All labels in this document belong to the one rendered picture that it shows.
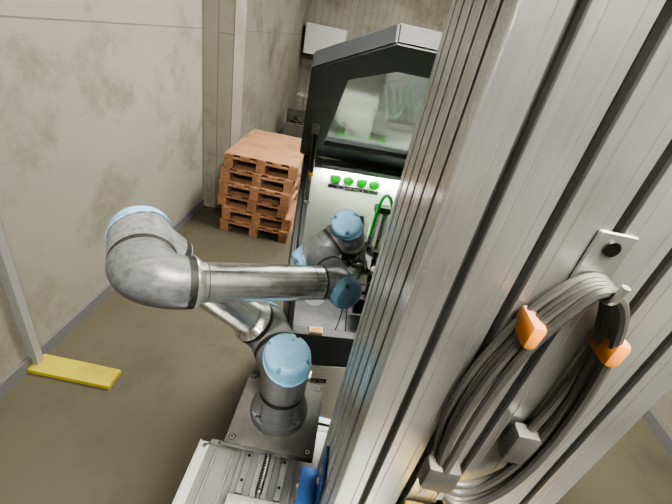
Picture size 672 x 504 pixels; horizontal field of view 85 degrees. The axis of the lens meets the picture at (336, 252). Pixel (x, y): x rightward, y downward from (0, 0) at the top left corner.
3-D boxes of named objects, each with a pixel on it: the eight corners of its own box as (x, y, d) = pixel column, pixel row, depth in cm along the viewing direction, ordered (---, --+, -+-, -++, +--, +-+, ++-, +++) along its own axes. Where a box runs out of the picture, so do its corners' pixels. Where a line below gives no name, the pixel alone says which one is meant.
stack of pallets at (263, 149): (248, 191, 467) (252, 127, 426) (305, 203, 468) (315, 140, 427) (215, 229, 374) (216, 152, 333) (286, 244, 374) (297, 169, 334)
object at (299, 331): (286, 362, 146) (291, 333, 137) (287, 354, 149) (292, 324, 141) (435, 376, 154) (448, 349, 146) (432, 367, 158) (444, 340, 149)
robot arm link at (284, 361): (267, 413, 87) (272, 375, 80) (251, 370, 97) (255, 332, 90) (313, 399, 93) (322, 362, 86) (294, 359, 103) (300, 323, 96)
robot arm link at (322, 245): (301, 273, 84) (340, 245, 85) (285, 247, 92) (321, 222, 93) (316, 292, 90) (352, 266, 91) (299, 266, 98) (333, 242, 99)
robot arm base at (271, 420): (301, 442, 93) (306, 418, 88) (242, 430, 93) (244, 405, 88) (310, 393, 106) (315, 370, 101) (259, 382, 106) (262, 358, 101)
